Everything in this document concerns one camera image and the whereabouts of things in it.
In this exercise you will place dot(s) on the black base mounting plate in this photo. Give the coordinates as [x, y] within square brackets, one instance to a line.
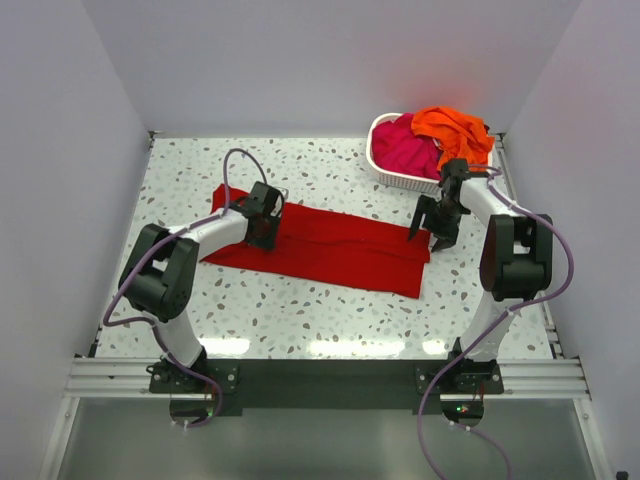
[227, 387]

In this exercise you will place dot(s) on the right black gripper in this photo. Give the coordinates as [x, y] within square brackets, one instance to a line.
[446, 236]

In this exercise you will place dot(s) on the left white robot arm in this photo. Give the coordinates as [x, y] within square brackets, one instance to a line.
[158, 277]

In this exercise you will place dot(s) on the magenta t shirt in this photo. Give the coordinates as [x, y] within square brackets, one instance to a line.
[397, 149]

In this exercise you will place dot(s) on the aluminium frame rail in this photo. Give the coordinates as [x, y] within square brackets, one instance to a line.
[518, 379]

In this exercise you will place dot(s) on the white laundry basket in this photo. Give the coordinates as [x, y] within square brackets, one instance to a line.
[423, 185]

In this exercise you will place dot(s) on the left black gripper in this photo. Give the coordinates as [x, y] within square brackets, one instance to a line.
[270, 241]

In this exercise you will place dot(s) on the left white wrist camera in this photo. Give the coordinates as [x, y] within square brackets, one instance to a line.
[284, 192]

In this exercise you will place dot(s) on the orange t shirt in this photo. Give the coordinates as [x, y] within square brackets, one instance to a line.
[458, 135]

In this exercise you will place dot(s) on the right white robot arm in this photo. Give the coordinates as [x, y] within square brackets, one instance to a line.
[515, 263]

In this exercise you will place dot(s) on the red t shirt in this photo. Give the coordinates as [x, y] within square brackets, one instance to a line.
[339, 249]

